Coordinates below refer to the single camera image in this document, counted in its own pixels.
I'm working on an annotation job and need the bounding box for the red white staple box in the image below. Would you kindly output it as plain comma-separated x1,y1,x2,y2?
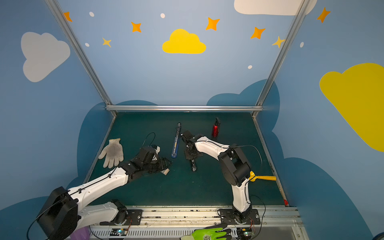
161,169,170,176

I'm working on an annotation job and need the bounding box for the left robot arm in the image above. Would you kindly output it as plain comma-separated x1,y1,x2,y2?
36,145,172,240

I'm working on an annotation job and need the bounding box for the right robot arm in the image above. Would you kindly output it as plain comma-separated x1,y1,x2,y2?
181,131,252,224

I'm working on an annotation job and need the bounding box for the red spray bottle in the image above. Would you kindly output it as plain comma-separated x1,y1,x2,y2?
212,118,221,138

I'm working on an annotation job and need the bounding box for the white knit glove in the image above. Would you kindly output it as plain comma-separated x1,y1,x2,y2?
98,138,124,169

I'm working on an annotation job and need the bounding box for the yellow plastic scoop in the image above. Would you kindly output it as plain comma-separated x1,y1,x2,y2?
249,171,277,182

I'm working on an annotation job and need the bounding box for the green black work glove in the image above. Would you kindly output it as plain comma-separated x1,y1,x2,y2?
181,223,232,240

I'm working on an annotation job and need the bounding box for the purple cloth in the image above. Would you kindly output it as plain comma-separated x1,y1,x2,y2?
70,227,90,240

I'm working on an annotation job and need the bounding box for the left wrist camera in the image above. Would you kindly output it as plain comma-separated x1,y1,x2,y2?
151,145,161,154

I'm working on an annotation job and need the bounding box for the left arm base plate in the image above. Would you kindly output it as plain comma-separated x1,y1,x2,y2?
100,209,143,226

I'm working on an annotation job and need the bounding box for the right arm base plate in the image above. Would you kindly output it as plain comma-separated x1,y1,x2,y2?
218,208,261,225

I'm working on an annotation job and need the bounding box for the aluminium rail frame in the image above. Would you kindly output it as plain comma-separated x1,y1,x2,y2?
46,1,312,118

